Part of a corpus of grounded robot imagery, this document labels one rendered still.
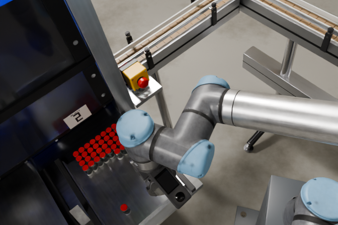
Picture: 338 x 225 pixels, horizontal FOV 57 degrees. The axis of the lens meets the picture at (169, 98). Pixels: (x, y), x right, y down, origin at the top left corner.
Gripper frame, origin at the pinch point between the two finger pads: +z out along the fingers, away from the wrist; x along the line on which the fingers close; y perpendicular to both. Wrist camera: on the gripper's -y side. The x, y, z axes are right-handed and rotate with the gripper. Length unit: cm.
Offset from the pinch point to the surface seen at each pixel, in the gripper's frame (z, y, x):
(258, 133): 88, 23, -75
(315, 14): 5, 18, -93
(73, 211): 5.1, 16.2, 24.3
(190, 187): 8.3, -0.8, -7.6
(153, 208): 10.0, 2.5, 5.1
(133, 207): 10.0, 6.9, 9.6
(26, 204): 10.0, 31.7, 36.1
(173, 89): 98, 94, -64
